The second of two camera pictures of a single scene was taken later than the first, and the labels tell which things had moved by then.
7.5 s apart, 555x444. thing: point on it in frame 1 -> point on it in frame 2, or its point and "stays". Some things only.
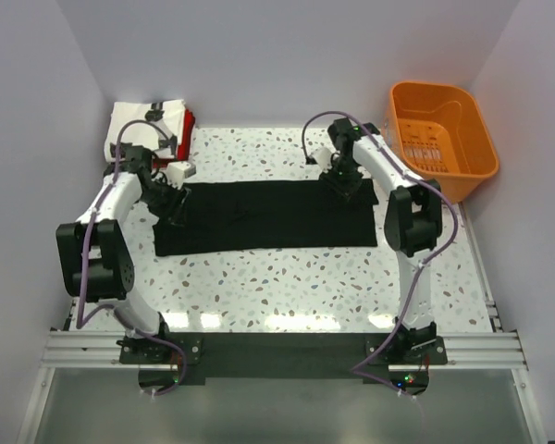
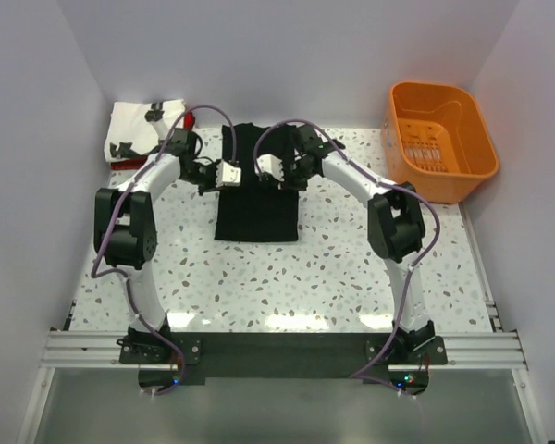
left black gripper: [172, 213] -> [212, 187]
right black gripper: [347, 190] -> [287, 184]
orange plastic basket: [438, 132] stays
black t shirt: [262, 216] -> [259, 209]
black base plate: [282, 358] stays
